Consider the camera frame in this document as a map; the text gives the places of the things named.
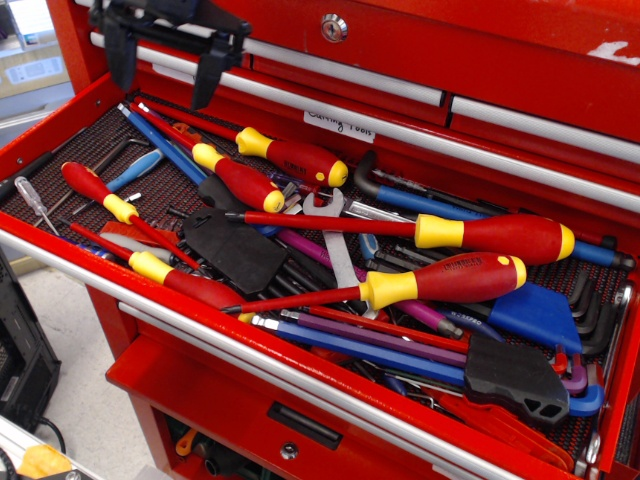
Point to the silver chest lock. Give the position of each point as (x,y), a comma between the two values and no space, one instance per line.
(334,28)

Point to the small red yellow screwdriver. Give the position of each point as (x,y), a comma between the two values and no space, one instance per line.
(86,182)

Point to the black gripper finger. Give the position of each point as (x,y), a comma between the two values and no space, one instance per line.
(120,45)
(224,52)

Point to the silver open end wrench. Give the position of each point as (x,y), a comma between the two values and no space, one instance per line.
(334,241)

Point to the white label cutting tools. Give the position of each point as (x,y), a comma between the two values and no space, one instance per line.
(339,127)

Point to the clear handle small screwdriver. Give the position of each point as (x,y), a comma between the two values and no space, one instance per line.
(33,200)

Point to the open red drawer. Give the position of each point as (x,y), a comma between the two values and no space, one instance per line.
(161,340)

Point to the long blue hex key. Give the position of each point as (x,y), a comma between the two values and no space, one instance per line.
(586,404)
(177,158)

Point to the black hex key holder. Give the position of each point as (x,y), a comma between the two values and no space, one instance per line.
(517,378)
(238,251)

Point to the red yellow screwdriver centre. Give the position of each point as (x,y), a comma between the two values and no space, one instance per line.
(464,278)

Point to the black box on floor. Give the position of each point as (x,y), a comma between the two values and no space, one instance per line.
(29,367)

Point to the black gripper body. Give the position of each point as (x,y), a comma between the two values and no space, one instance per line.
(133,14)

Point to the blue sleeved large hex key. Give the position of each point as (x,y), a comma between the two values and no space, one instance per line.
(454,208)

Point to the long purple hex key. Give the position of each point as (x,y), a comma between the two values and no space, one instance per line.
(380,337)

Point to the black hex key holder right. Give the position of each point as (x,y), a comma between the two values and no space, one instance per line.
(517,378)

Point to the magenta handle tool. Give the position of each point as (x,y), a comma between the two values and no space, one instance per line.
(427,315)

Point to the red yellow screwdriver front left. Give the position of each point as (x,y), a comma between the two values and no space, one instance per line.
(152,264)

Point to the black L hex key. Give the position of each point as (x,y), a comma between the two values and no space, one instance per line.
(61,199)

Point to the blue hex key holder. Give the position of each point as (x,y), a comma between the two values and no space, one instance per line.
(537,314)

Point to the long blue hex key back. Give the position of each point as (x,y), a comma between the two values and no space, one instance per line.
(177,158)

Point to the red yellow screwdriver back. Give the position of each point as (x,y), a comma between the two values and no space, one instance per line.
(307,162)

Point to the red tool chest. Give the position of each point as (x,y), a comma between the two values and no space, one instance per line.
(528,105)

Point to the blue handle small screwdriver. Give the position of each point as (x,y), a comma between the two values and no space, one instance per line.
(137,169)

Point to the large red yellow screwdriver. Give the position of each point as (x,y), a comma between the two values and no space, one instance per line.
(533,239)

